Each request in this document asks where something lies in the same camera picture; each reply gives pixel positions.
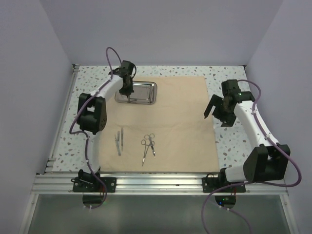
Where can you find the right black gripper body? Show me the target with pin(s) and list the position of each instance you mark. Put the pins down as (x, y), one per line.
(222, 111)

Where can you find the steel instrument tray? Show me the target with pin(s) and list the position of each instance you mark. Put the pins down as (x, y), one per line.
(144, 93)

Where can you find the beige cloth wrap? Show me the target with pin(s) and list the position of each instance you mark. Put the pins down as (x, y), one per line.
(184, 139)

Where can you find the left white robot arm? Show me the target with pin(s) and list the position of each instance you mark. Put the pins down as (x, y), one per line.
(91, 119)

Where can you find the aluminium rail frame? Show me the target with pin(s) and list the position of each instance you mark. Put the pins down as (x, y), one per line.
(127, 184)

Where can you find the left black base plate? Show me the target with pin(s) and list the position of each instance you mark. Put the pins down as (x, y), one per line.
(91, 185)

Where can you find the steel needle holder clamp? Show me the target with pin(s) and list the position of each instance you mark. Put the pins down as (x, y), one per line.
(146, 147)

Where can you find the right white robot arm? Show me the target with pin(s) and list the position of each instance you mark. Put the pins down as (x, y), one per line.
(266, 162)

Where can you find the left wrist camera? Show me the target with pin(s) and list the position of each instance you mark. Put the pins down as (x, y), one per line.
(127, 68)

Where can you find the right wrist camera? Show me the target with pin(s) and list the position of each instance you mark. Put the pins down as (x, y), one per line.
(230, 87)

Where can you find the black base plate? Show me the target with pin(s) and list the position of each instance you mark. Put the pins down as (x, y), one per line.
(91, 185)
(212, 182)

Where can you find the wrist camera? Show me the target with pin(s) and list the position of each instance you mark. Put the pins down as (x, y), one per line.
(230, 87)
(127, 68)

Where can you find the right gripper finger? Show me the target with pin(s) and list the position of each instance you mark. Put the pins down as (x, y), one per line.
(216, 102)
(228, 120)

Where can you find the steel surgical scissors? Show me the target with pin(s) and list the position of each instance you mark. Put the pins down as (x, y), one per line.
(150, 137)

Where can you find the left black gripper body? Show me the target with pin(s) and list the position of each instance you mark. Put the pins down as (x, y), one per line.
(127, 88)

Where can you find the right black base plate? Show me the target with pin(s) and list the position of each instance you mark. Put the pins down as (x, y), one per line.
(212, 182)

